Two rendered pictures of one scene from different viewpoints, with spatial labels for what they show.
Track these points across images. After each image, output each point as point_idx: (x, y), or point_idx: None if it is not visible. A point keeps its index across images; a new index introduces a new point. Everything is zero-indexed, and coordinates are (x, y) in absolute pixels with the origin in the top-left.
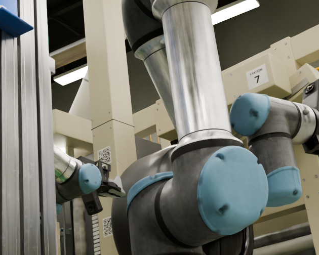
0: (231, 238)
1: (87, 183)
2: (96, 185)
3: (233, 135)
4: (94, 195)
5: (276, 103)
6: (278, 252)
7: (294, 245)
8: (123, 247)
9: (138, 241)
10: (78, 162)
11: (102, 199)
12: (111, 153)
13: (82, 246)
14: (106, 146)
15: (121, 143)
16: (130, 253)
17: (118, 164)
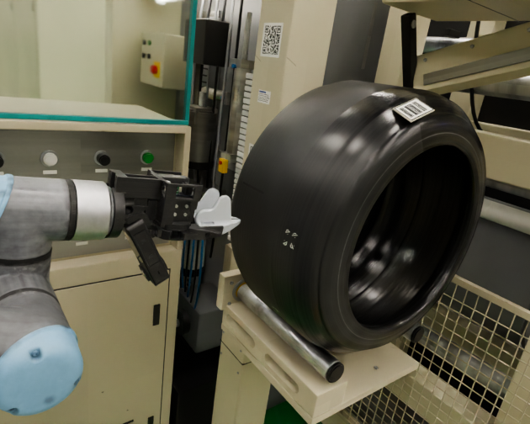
0: (432, 224)
1: (14, 415)
2: (52, 405)
3: (522, 46)
4: (150, 258)
5: None
6: (495, 219)
7: (525, 225)
8: (238, 262)
9: None
10: (96, 209)
11: (254, 112)
12: (281, 39)
13: (236, 139)
14: (278, 21)
15: (304, 23)
16: (246, 276)
17: (288, 66)
